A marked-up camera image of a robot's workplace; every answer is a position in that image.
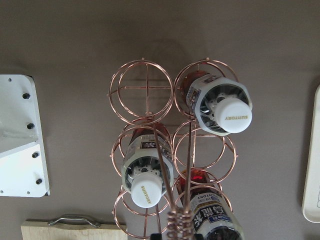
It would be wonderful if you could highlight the tea bottle white cap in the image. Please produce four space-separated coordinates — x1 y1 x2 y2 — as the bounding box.
180 70 253 136

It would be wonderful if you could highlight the cream rabbit tray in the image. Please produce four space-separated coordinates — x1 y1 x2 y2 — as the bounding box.
302 88 320 224

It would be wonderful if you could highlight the copper wire bottle basket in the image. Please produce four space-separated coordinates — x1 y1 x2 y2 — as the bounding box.
106 57 240 240

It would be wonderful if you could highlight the bamboo cutting board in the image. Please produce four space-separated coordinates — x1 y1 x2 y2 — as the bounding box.
21 215 128 240

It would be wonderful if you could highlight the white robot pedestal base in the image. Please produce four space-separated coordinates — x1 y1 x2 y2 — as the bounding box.
0 74 50 198

